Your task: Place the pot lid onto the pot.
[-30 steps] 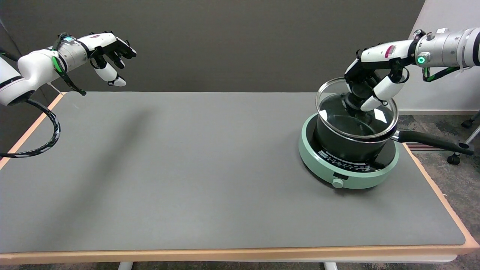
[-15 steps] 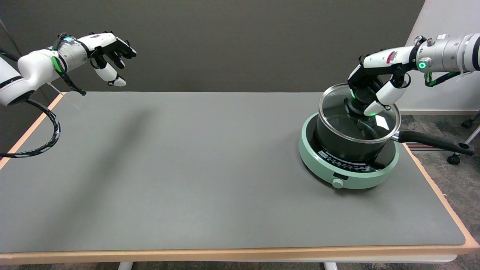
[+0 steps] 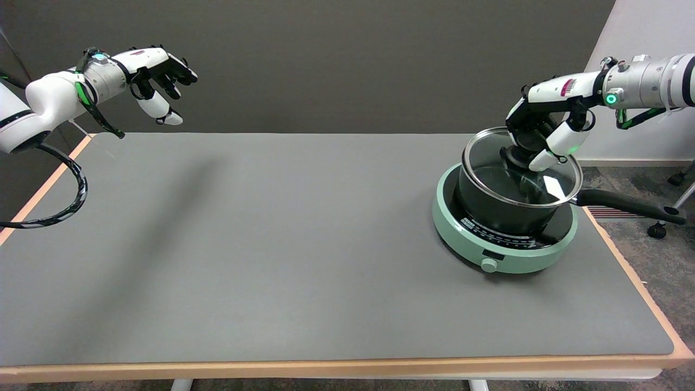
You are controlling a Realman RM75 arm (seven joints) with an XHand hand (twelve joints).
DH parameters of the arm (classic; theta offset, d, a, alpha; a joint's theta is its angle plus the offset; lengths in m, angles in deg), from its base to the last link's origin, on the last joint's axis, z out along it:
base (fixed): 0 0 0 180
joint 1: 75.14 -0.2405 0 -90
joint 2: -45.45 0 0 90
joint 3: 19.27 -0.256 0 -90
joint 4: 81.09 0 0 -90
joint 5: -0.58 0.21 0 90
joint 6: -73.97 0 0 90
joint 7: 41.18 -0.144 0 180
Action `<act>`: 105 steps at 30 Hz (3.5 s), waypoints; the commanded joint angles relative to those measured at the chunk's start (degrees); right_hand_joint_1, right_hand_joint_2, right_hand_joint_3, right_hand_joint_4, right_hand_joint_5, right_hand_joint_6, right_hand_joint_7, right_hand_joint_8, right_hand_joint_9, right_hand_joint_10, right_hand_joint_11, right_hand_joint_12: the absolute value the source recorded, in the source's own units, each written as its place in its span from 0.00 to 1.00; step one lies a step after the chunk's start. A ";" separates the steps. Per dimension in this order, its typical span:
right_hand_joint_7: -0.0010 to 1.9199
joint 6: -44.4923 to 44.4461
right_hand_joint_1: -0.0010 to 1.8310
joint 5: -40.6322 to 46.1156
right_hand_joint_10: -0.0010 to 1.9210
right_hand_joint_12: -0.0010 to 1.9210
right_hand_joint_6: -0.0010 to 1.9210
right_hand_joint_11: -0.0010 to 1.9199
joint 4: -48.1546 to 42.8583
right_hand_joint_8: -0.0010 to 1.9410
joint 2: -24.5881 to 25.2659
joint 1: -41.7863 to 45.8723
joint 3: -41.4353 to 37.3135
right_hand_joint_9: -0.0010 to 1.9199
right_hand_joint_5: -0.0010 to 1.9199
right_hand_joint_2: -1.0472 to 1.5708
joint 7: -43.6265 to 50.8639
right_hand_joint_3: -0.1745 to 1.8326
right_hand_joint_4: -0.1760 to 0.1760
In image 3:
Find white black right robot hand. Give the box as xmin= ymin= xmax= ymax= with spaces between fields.
xmin=505 ymin=71 xmax=606 ymax=173

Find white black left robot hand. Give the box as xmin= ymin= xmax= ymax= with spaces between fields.
xmin=126 ymin=46 xmax=199 ymax=127

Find glass pot lid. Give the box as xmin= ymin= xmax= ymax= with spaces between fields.
xmin=462 ymin=127 xmax=584 ymax=209

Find office chair base with casters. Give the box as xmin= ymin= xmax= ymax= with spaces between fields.
xmin=647 ymin=162 xmax=695 ymax=239

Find black pot with handle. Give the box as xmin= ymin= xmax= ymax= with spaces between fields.
xmin=458 ymin=157 xmax=687 ymax=236

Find thick black braided cable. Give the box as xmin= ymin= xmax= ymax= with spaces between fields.
xmin=0 ymin=142 xmax=89 ymax=229

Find green round induction cooker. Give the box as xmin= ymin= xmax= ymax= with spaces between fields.
xmin=432 ymin=163 xmax=579 ymax=274

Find thin green black cable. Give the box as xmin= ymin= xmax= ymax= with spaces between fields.
xmin=75 ymin=48 xmax=125 ymax=139
xmin=616 ymin=108 xmax=683 ymax=130

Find grey table mat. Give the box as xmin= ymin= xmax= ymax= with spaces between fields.
xmin=0 ymin=133 xmax=675 ymax=368

